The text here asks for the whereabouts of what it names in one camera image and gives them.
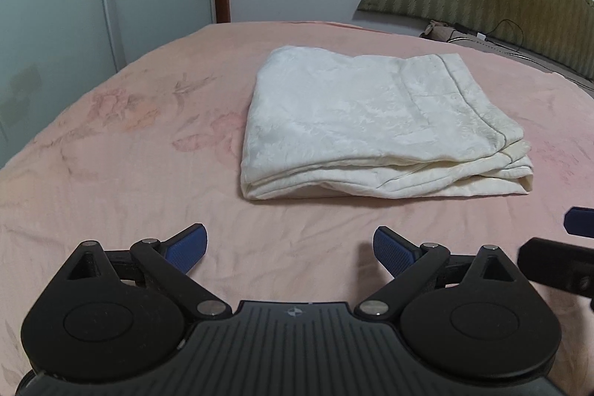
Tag pink floral bed sheet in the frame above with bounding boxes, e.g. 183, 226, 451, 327
0, 21, 594, 396

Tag white pants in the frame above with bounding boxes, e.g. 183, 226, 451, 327
240, 46, 534, 202

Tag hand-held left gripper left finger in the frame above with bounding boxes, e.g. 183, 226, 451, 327
65, 223, 234, 321

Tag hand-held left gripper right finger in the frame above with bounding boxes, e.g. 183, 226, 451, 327
355, 226, 518, 321

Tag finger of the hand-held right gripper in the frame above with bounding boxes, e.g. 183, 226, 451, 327
563, 207, 594, 238
517, 237, 594, 300

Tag black cable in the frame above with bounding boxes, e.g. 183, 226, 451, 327
483, 19, 594, 84

